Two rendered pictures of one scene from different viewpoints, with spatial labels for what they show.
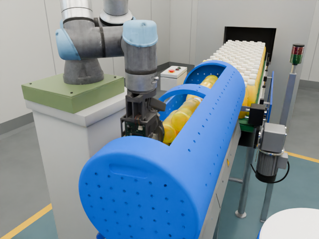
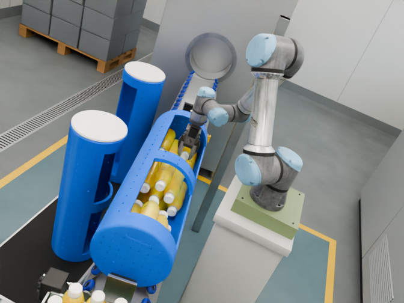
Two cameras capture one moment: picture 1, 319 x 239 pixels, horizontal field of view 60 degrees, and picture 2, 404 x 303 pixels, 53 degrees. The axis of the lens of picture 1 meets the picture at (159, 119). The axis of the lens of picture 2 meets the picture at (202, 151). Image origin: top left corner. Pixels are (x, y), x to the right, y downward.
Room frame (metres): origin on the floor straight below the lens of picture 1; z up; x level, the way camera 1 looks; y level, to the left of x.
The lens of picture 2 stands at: (2.15, -0.55, 2.15)
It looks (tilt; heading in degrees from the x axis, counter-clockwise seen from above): 32 degrees down; 156
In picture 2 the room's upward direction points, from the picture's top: 21 degrees clockwise
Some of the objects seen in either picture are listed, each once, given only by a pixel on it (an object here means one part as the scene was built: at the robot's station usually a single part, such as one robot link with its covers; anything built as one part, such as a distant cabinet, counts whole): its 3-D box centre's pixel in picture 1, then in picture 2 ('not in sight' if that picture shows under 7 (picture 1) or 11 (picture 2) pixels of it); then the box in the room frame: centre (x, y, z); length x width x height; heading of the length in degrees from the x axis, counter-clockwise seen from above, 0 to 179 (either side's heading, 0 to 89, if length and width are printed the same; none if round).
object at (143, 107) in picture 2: not in sight; (131, 126); (-0.37, -0.03, 0.59); 0.28 x 0.28 x 0.88
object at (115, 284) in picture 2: not in sight; (119, 289); (1.31, -0.28, 0.99); 0.10 x 0.02 x 0.12; 69
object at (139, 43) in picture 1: (140, 46); (204, 100); (0.64, 0.04, 1.40); 0.09 x 0.08 x 0.11; 16
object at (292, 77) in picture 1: (276, 156); not in sight; (1.54, -0.76, 0.55); 0.04 x 0.04 x 1.10; 69
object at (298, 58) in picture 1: (295, 58); not in sight; (1.54, -0.76, 1.18); 0.06 x 0.06 x 0.05
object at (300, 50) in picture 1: (297, 50); not in sight; (1.54, -0.76, 1.23); 0.06 x 0.06 x 0.04
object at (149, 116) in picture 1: (141, 113); (193, 129); (0.63, 0.05, 1.24); 0.09 x 0.08 x 0.12; 159
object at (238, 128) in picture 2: not in sight; (232, 140); (0.04, 0.57, 0.85); 0.06 x 0.06 x 1.70; 69
